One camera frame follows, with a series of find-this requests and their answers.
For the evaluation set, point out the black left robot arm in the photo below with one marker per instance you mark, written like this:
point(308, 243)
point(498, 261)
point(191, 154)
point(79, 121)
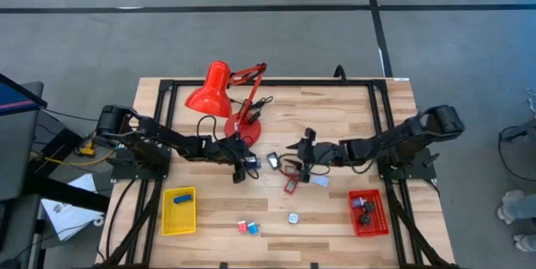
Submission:
point(167, 139)

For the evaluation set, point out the dark side desk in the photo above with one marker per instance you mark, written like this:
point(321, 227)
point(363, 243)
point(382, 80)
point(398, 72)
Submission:
point(17, 156)

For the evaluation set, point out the teal USB charger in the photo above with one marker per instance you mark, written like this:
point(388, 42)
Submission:
point(252, 229)

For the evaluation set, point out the red plastic basket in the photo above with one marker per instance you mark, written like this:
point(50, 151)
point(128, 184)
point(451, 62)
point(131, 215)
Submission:
point(377, 223)

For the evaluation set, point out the small white box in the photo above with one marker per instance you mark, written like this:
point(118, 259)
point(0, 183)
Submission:
point(321, 181)

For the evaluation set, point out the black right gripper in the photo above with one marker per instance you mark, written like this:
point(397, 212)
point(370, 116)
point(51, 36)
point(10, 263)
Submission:
point(326, 153)

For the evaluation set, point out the black aluminium table frame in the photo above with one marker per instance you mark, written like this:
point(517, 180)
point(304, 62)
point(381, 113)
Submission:
point(272, 82)

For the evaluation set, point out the red digital timer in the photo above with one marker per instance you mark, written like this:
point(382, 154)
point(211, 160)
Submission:
point(291, 185)

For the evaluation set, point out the red desk lamp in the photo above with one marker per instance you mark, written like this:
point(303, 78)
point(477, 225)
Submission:
point(209, 93)

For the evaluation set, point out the black table clamp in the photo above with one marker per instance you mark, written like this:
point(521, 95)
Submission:
point(340, 74)

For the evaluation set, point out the yellow plastic basket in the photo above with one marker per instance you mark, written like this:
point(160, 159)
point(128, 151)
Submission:
point(178, 218)

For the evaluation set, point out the blue white USB charger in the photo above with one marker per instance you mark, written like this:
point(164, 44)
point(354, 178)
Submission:
point(293, 218)

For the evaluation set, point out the person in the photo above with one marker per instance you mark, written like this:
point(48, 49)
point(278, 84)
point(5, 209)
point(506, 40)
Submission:
point(519, 208)

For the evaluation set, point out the white paper sheets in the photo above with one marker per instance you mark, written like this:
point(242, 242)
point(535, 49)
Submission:
point(69, 218)

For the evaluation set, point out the pink USB charger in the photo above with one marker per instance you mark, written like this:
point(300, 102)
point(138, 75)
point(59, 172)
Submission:
point(242, 227)

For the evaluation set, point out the purple USB charger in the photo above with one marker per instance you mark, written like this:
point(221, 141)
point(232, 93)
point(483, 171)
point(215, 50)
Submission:
point(358, 203)

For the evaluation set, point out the blue rectangular box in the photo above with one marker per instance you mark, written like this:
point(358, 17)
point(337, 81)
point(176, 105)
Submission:
point(255, 164)

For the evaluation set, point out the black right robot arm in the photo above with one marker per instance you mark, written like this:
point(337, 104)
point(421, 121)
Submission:
point(402, 139)

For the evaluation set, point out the black USB charger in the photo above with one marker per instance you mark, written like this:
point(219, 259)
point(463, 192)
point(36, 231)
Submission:
point(369, 207)
point(365, 220)

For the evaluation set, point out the blue digital timer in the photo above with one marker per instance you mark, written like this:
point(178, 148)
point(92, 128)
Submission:
point(183, 199)

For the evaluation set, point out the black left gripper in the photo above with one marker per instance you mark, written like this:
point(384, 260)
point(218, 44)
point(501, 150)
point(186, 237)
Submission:
point(224, 153)

